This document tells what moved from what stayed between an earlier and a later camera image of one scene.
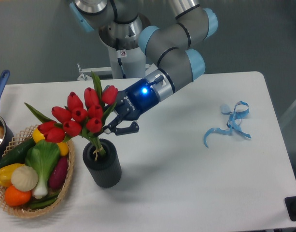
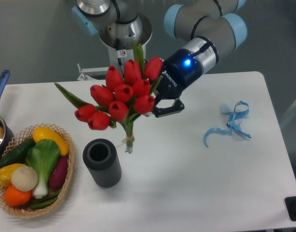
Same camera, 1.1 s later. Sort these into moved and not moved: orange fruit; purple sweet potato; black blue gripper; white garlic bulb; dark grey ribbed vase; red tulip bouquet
Moved: red tulip bouquet; black blue gripper
Not moved: dark grey ribbed vase; white garlic bulb; orange fruit; purple sweet potato
